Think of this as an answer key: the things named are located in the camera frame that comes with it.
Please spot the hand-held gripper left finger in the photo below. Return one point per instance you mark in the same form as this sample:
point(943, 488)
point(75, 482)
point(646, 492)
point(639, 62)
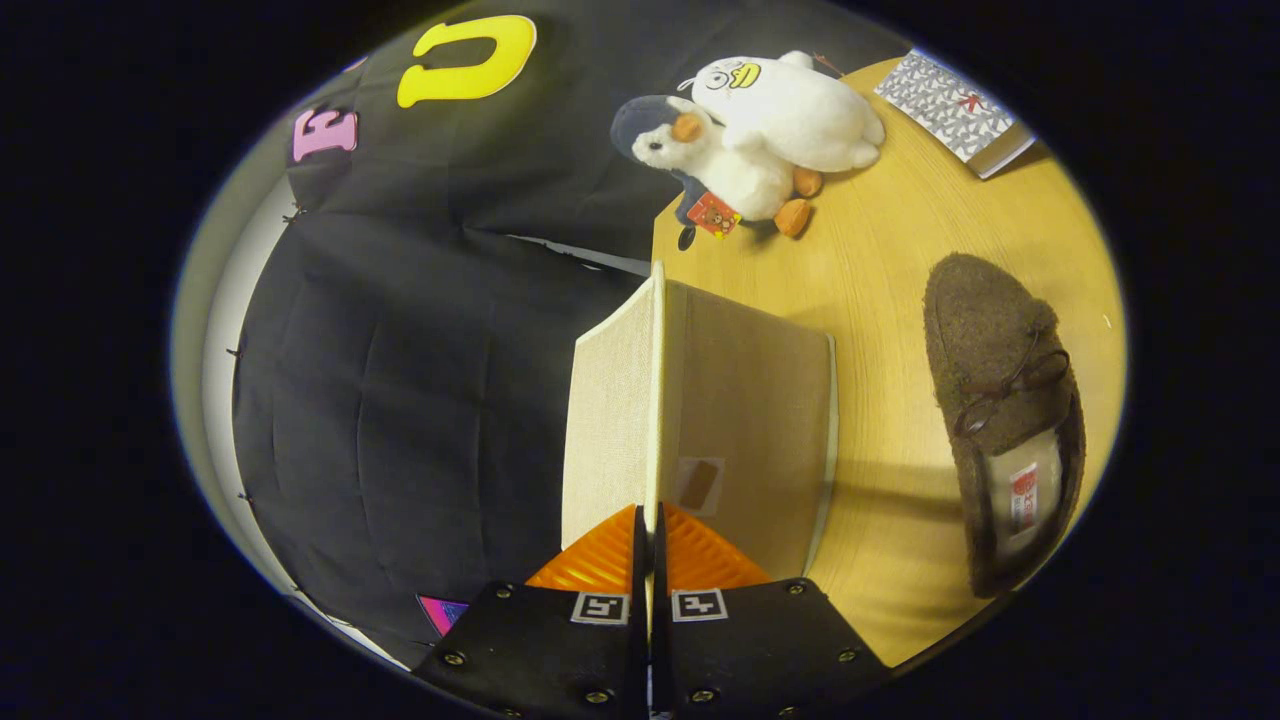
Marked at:
point(540, 650)

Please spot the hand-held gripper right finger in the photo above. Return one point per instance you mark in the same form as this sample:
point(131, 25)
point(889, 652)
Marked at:
point(760, 650)

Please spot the beige fabric storage box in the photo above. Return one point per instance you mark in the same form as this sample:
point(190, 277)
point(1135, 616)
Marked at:
point(740, 400)

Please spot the brown fuzzy shoe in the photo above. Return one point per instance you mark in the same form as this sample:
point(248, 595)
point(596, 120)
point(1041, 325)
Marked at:
point(985, 340)

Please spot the pink purple printed board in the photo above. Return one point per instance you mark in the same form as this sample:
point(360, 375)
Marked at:
point(440, 612)

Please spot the penguin plush toy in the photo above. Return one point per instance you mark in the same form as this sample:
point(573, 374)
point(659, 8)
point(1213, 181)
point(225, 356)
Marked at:
point(740, 180)

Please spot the white duck plush toy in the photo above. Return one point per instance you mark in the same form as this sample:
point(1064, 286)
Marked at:
point(800, 115)

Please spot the grey patterned cover book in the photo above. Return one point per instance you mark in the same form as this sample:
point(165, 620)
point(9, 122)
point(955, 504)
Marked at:
point(945, 105)

